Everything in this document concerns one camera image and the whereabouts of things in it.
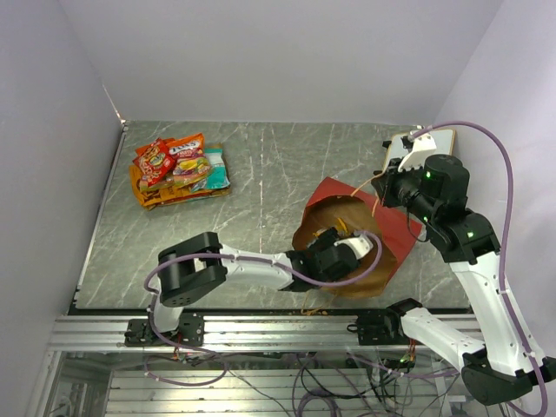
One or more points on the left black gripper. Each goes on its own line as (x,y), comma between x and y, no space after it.
(327,239)

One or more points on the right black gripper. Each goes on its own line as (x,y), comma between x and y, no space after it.
(385,184)

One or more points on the yellow M&M's packet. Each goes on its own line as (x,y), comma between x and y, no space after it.
(341,227)

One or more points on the red brown paper bag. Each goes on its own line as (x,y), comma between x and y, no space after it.
(336,204)

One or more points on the Doritos chip bag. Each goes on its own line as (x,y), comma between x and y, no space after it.
(215,184)

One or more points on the teal snack packet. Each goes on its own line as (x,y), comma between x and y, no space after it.
(218,177)

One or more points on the orange Kettle chip bag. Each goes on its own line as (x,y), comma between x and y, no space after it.
(167,195)

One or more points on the red snack packet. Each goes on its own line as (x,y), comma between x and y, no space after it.
(156,165)

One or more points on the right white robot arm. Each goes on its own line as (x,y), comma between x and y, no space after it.
(506,363)

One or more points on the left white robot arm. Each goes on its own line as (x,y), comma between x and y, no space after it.
(190,270)

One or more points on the white notepad board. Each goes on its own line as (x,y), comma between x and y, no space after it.
(444,139)

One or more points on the aluminium rail frame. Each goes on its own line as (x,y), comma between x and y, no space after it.
(253,364)

